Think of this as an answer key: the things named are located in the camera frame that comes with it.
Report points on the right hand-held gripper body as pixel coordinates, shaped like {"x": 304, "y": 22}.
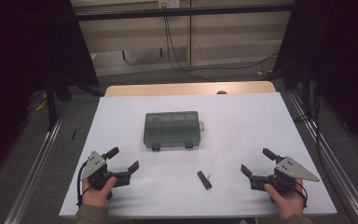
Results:
{"x": 289, "y": 169}

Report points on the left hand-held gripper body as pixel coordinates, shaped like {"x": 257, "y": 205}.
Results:
{"x": 94, "y": 165}

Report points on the grey transparent compartment storage box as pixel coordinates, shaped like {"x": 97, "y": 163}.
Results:
{"x": 171, "y": 129}

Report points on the person's left hand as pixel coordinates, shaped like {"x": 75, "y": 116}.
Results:
{"x": 96, "y": 196}

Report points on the person's right hand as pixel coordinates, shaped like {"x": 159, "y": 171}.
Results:
{"x": 290, "y": 203}

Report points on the small black floor piece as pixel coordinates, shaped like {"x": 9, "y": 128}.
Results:
{"x": 73, "y": 134}

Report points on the light wooden table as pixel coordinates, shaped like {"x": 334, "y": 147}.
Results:
{"x": 167, "y": 89}

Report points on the black curtain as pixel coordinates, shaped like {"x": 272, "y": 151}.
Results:
{"x": 18, "y": 77}
{"x": 338, "y": 62}

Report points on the black horizontal bar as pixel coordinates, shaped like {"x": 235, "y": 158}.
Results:
{"x": 183, "y": 12}

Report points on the metal floor rail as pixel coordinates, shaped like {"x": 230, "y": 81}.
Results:
{"x": 329, "y": 161}
{"x": 34, "y": 171}

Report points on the white wall socket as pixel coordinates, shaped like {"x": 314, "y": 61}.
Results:
{"x": 168, "y": 3}

